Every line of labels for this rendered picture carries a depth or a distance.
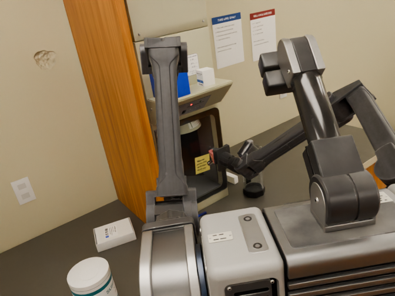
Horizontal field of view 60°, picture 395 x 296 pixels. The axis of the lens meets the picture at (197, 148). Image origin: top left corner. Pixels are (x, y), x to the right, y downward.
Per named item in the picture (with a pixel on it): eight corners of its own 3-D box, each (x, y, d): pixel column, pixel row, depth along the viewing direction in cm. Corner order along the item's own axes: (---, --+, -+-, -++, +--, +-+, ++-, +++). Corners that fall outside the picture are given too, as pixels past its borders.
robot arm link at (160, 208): (153, 219, 62) (183, 217, 62) (155, 190, 71) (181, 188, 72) (157, 259, 66) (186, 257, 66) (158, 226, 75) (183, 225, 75)
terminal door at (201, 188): (172, 215, 147) (154, 128, 130) (227, 187, 161) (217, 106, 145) (173, 216, 146) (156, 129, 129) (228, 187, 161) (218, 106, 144)
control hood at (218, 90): (151, 124, 129) (146, 99, 125) (217, 100, 145) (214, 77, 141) (167, 131, 120) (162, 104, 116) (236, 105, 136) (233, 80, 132)
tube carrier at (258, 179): (238, 189, 165) (234, 149, 157) (257, 181, 169) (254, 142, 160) (250, 199, 156) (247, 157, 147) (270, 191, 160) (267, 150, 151)
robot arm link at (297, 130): (332, 97, 99) (355, 120, 103) (330, 87, 104) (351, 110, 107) (229, 169, 124) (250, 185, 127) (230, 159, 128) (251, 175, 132)
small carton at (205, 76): (197, 85, 133) (195, 69, 131) (208, 81, 135) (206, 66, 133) (204, 87, 129) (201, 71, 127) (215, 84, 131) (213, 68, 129)
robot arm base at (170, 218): (154, 285, 60) (140, 229, 55) (156, 253, 67) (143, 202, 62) (203, 277, 60) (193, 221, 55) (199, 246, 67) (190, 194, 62)
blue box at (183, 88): (153, 97, 126) (148, 73, 122) (176, 90, 131) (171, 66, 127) (167, 101, 118) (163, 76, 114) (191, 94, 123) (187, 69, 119)
